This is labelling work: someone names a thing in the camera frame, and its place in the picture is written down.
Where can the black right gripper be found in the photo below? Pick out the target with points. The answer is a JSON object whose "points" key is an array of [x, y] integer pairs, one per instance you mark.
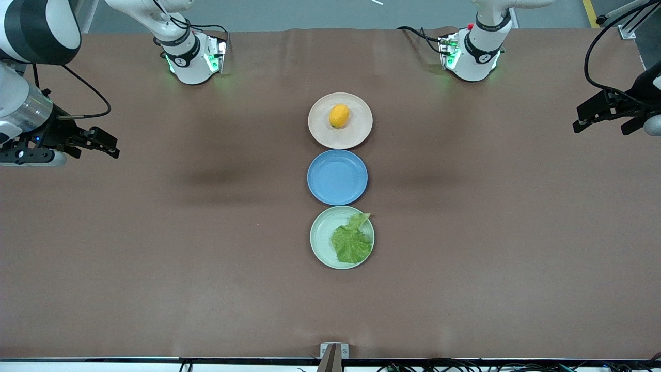
{"points": [[54, 133]]}

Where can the beige round plate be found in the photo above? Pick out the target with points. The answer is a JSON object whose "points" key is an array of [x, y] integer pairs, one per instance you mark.
{"points": [[320, 129]]}

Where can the aluminium stand profile with bracket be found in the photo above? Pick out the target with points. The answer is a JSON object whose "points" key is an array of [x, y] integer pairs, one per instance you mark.
{"points": [[334, 359]]}

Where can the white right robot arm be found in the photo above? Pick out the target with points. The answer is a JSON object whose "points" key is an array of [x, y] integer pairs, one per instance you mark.
{"points": [[31, 31]]}

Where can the yellow lemon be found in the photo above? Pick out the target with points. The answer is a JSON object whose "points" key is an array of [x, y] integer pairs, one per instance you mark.
{"points": [[339, 116]]}

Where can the black table edge trim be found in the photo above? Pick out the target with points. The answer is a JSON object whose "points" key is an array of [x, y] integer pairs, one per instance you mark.
{"points": [[155, 358]]}

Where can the blue round plate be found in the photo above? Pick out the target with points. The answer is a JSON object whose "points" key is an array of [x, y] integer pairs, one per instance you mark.
{"points": [[337, 178]]}

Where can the right arm base connector plate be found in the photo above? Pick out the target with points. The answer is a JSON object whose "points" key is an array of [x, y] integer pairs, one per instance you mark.
{"points": [[216, 54]]}

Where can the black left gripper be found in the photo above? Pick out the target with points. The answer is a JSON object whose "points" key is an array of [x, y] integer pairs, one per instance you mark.
{"points": [[631, 105]]}

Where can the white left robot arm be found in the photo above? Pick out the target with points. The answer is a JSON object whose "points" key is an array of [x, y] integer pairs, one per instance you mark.
{"points": [[477, 51]]}

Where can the brown table cover sheet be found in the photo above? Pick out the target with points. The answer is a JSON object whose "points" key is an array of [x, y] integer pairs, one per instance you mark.
{"points": [[155, 258]]}

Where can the green lettuce leaf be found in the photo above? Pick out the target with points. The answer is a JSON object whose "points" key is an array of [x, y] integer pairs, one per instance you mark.
{"points": [[351, 243]]}

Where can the aluminium frame profile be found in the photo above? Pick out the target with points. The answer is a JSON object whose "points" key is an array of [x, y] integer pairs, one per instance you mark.
{"points": [[627, 32]]}

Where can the pale green round plate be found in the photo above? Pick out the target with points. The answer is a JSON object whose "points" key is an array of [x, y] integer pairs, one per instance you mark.
{"points": [[323, 232]]}

